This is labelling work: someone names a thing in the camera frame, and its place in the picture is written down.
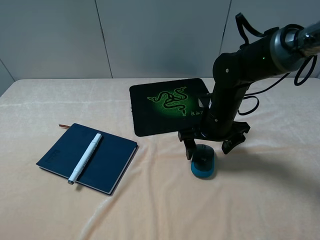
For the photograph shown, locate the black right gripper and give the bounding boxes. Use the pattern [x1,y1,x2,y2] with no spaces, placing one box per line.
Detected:
[178,113,251,160]

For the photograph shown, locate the blue grey wireless mouse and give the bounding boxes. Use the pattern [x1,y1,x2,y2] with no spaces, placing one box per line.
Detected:
[190,144,215,179]

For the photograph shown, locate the white marker pen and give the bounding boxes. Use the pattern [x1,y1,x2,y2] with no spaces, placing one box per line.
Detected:
[67,133,102,185]

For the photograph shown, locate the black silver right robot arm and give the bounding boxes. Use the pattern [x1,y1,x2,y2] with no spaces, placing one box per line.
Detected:
[178,23,320,160]

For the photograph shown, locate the dark blue notebook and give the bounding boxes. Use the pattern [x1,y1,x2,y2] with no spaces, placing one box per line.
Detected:
[37,123,138,195]

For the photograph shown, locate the black green Razer mousepad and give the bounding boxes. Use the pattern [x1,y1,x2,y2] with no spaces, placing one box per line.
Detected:
[129,78,209,137]

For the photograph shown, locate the cream tablecloth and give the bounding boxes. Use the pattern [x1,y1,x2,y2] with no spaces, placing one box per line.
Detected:
[0,78,320,240]

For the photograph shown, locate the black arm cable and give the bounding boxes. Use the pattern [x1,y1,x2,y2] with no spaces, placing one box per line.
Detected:
[234,12,318,116]

